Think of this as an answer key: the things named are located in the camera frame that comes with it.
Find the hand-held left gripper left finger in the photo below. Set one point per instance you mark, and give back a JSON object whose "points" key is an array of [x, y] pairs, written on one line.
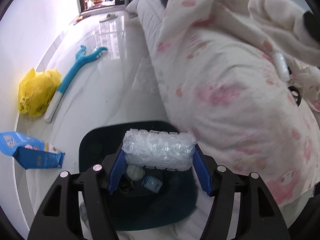
{"points": [[116, 175]]}

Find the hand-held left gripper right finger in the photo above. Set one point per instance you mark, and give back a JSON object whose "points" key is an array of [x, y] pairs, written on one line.
{"points": [[203, 177]]}

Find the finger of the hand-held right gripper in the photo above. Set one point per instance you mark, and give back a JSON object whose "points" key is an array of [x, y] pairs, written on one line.
{"points": [[299, 101]]}

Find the dark teal trash bin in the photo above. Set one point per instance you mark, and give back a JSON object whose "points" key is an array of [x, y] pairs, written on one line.
{"points": [[95, 150]]}

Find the blue tissue packet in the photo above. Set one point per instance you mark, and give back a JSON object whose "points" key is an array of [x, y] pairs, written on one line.
{"points": [[152, 183]]}

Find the white plastic bottle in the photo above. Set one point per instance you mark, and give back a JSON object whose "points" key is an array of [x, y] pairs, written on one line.
{"points": [[282, 66]]}

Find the bubble wrap roll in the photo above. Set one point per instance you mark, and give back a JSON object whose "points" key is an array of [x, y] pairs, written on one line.
{"points": [[160, 150]]}

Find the pink printed bed sheet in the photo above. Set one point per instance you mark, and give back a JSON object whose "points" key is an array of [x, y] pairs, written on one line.
{"points": [[225, 105]]}

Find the blue printed package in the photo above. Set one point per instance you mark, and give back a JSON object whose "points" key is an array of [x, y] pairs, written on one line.
{"points": [[30, 155]]}

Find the white fluffy cloth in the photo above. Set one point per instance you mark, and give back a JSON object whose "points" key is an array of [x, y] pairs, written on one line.
{"points": [[275, 12]]}

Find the flat clear bubble sheet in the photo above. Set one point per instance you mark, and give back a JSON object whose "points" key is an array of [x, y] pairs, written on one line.
{"points": [[142, 80]]}

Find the blue plush toy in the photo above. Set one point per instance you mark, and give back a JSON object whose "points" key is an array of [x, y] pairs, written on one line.
{"points": [[75, 67]]}

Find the yellow plastic bag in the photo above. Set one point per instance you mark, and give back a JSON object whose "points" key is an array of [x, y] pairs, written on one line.
{"points": [[37, 90]]}

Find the white slipper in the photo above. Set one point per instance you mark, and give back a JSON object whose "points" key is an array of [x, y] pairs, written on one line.
{"points": [[108, 17]]}

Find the white mattress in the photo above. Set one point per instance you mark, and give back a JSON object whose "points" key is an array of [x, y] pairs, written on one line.
{"points": [[150, 12]]}

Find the brown basin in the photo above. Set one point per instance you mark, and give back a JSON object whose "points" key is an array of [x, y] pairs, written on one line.
{"points": [[97, 2]]}

